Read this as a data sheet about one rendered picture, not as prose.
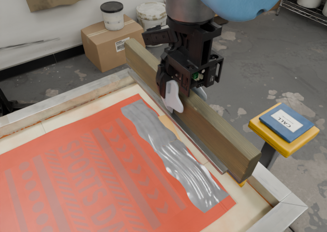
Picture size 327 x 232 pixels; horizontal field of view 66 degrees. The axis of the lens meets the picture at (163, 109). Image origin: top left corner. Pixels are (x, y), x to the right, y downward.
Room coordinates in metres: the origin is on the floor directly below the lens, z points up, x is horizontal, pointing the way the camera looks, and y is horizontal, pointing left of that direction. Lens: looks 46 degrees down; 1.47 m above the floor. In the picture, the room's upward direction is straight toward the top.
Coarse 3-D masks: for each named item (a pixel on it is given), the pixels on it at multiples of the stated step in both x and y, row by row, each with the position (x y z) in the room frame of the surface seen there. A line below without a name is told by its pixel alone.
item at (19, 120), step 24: (120, 72) 0.62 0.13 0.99; (72, 96) 0.51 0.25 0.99; (96, 96) 0.54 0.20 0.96; (0, 120) 0.42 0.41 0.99; (24, 120) 0.43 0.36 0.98; (264, 168) 0.29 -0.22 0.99; (264, 192) 0.24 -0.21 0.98; (288, 192) 0.23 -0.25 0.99; (264, 216) 0.18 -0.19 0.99; (288, 216) 0.18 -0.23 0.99
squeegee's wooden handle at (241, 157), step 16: (128, 48) 0.52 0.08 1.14; (144, 48) 0.51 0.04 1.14; (128, 64) 0.53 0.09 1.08; (144, 64) 0.47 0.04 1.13; (144, 80) 0.47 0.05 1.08; (160, 96) 0.41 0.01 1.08; (192, 96) 0.35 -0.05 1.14; (176, 112) 0.36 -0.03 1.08; (192, 112) 0.32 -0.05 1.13; (208, 112) 0.31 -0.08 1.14; (192, 128) 0.32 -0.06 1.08; (208, 128) 0.29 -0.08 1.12; (224, 128) 0.27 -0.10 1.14; (208, 144) 0.28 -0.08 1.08; (224, 144) 0.25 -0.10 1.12; (240, 144) 0.24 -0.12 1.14; (224, 160) 0.24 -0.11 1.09; (240, 160) 0.22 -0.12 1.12; (256, 160) 0.22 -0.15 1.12; (240, 176) 0.21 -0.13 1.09
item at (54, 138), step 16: (112, 112) 0.48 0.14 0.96; (64, 128) 0.43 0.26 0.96; (80, 128) 0.43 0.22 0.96; (32, 144) 0.37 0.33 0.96; (48, 144) 0.37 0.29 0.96; (144, 144) 0.37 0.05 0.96; (0, 160) 0.33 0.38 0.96; (16, 160) 0.33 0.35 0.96; (0, 176) 0.29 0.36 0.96; (0, 192) 0.25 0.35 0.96; (0, 208) 0.21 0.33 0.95; (0, 224) 0.18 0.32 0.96
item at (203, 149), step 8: (128, 72) 0.51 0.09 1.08; (136, 80) 0.48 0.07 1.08; (144, 88) 0.45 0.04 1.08; (152, 96) 0.42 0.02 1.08; (160, 104) 0.39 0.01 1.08; (168, 112) 0.37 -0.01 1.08; (176, 120) 0.35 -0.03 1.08; (184, 128) 0.33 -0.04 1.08; (192, 136) 0.31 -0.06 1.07; (200, 144) 0.29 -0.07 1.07; (200, 152) 0.28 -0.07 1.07; (208, 152) 0.27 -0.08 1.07; (208, 160) 0.26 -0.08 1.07; (216, 160) 0.25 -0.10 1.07; (216, 168) 0.24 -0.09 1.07; (224, 168) 0.24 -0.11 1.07
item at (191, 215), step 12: (156, 156) 0.34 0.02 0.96; (216, 180) 0.28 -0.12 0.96; (180, 192) 0.25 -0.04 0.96; (192, 204) 0.22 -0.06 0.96; (228, 204) 0.22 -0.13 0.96; (180, 216) 0.20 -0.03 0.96; (192, 216) 0.20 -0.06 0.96; (204, 216) 0.20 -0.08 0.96; (216, 216) 0.20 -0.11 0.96; (168, 228) 0.18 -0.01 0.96; (180, 228) 0.18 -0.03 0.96; (192, 228) 0.18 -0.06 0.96
